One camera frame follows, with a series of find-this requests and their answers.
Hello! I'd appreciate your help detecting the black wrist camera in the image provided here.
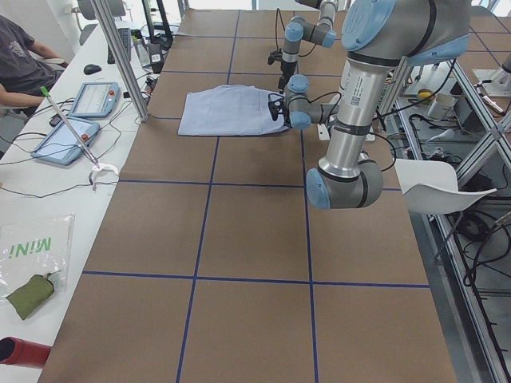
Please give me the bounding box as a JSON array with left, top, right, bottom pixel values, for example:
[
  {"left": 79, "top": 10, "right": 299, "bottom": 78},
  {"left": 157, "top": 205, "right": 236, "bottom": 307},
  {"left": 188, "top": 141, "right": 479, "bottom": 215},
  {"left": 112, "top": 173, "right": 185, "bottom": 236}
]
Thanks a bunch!
[
  {"left": 267, "top": 93, "right": 285, "bottom": 121},
  {"left": 267, "top": 49, "right": 282, "bottom": 65}
]

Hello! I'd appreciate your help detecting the black keyboard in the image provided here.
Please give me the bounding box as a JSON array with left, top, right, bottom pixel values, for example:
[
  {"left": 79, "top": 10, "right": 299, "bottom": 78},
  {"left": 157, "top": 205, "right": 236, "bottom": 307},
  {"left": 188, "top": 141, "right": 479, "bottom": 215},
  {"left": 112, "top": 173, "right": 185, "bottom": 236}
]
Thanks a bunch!
[{"left": 106, "top": 27, "right": 133, "bottom": 65}]

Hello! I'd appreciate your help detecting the seated person grey shirt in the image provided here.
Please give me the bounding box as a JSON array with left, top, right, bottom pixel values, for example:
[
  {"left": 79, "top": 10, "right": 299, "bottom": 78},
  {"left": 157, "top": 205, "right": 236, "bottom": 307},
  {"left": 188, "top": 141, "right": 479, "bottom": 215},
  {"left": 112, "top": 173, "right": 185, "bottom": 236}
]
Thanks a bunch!
[{"left": 1, "top": 16, "right": 61, "bottom": 116}]

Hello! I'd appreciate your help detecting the white hook piece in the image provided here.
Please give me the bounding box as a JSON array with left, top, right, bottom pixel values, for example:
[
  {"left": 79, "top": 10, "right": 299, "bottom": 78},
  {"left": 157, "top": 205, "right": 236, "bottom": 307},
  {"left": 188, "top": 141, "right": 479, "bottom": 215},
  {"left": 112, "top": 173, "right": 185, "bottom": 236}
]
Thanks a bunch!
[{"left": 88, "top": 162, "right": 120, "bottom": 191}]

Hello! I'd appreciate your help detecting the aluminium frame post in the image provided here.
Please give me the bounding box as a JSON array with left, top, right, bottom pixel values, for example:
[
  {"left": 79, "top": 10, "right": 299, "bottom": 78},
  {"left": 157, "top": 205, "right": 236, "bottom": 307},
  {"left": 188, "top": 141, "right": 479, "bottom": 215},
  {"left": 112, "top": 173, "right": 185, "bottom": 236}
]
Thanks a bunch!
[{"left": 91, "top": 0, "right": 149, "bottom": 122}]

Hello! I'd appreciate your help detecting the near blue teach pendant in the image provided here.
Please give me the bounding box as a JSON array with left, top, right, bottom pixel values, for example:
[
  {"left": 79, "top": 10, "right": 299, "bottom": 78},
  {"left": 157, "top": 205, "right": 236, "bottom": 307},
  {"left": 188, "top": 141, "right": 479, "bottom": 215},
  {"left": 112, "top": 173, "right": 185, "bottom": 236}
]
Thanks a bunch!
[{"left": 30, "top": 117, "right": 100, "bottom": 165}]

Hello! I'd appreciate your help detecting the olive green pouch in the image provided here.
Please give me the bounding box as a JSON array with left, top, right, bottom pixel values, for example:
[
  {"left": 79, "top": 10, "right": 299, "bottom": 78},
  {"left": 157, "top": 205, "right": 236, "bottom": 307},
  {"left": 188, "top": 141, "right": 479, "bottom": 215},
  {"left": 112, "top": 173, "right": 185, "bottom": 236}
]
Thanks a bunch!
[{"left": 6, "top": 274, "right": 54, "bottom": 320}]

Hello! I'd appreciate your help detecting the thin metal rod tool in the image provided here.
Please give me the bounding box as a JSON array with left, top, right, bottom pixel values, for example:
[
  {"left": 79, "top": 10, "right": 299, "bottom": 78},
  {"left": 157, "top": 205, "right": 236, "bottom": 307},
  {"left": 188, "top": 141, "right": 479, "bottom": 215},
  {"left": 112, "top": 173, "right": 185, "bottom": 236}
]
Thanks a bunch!
[{"left": 40, "top": 86, "right": 99, "bottom": 168}]

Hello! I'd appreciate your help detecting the blue teach pendant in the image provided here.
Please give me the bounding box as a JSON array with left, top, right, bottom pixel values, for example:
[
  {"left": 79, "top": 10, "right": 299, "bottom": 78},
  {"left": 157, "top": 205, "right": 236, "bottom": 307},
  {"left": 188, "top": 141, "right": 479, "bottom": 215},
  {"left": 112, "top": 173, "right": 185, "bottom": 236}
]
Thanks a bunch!
[
  {"left": 30, "top": 117, "right": 100, "bottom": 165},
  {"left": 69, "top": 82, "right": 120, "bottom": 119}
]

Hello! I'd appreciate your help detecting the far blue teach pendant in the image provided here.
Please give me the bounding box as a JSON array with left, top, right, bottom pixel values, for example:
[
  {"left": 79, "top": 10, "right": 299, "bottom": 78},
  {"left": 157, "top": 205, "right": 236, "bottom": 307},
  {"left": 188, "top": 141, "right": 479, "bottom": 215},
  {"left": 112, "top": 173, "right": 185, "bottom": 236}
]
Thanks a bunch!
[{"left": 69, "top": 82, "right": 120, "bottom": 119}]

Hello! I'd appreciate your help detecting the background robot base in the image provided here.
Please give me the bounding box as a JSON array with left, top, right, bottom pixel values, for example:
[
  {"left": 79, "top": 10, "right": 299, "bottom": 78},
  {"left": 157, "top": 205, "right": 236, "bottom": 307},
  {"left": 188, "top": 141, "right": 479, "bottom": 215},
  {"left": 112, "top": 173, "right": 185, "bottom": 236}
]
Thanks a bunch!
[{"left": 473, "top": 56, "right": 510, "bottom": 97}]

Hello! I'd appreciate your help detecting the black computer mouse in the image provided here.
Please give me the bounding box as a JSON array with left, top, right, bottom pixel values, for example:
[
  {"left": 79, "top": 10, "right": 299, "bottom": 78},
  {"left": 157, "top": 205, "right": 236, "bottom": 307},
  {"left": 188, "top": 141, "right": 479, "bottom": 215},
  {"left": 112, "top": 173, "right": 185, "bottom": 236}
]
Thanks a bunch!
[{"left": 83, "top": 64, "right": 102, "bottom": 76}]

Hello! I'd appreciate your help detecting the clear plastic bag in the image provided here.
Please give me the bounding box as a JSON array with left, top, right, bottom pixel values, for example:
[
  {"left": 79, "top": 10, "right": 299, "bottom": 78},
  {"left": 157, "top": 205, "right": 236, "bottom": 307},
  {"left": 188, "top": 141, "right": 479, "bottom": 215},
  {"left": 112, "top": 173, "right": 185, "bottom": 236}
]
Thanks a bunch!
[{"left": 1, "top": 213, "right": 75, "bottom": 305}]

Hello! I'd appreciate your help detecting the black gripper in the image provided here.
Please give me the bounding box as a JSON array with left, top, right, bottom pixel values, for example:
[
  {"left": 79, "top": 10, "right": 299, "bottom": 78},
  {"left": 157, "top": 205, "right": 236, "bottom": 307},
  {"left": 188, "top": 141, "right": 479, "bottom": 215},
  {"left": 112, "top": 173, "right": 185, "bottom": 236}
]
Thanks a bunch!
[{"left": 278, "top": 61, "right": 296, "bottom": 90}]

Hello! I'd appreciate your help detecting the red cylinder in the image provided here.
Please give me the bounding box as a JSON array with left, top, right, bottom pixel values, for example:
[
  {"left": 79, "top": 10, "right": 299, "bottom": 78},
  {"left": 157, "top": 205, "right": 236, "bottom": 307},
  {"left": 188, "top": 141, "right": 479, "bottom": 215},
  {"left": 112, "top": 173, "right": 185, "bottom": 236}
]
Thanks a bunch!
[{"left": 1, "top": 337, "right": 52, "bottom": 369}]

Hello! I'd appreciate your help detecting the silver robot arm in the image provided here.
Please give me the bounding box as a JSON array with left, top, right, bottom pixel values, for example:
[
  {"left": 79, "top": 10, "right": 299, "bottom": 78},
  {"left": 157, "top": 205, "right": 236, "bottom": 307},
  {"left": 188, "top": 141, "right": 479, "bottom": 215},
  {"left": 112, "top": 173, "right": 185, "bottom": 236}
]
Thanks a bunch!
[
  {"left": 267, "top": 0, "right": 339, "bottom": 93},
  {"left": 306, "top": 1, "right": 471, "bottom": 209}
]

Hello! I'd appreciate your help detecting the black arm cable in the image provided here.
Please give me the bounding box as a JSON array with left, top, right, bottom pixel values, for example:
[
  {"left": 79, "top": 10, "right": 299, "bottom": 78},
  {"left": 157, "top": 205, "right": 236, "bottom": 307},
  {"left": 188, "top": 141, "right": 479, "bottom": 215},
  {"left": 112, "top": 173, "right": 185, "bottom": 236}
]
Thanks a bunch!
[
  {"left": 307, "top": 59, "right": 460, "bottom": 172},
  {"left": 274, "top": 8, "right": 285, "bottom": 53}
]

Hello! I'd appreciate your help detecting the light blue striped shirt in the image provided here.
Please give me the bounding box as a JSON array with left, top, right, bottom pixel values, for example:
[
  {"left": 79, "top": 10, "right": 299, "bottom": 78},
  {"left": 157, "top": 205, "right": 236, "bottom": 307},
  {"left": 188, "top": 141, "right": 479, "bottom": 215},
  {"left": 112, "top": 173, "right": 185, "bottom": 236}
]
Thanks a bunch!
[{"left": 178, "top": 85, "right": 287, "bottom": 136}]

